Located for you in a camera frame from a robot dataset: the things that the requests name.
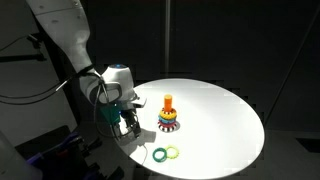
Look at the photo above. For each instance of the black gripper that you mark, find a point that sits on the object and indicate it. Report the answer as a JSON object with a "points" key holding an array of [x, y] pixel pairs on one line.
{"points": [[129, 117]]}

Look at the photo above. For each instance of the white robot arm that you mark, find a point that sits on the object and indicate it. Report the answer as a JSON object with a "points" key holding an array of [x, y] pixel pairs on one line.
{"points": [[76, 50]]}

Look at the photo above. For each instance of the grey vertical pole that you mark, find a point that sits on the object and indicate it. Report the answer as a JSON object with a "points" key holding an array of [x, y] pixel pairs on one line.
{"points": [[167, 36]]}

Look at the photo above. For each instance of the orange stacking post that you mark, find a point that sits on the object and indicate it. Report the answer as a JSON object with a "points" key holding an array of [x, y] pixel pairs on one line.
{"points": [[168, 102]]}

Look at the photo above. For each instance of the black camera stand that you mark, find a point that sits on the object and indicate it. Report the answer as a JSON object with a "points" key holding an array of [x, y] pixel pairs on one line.
{"points": [[31, 50]]}

